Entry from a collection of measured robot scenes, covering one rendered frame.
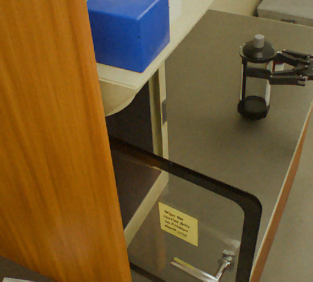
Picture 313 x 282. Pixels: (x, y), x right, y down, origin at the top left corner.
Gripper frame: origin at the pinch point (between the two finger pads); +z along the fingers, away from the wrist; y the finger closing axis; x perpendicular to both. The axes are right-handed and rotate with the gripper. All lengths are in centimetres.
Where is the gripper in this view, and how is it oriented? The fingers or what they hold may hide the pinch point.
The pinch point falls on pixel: (258, 63)
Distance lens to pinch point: 134.1
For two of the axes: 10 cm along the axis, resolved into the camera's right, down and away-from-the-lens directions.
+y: -4.3, 6.0, -6.7
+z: -8.9, -1.7, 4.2
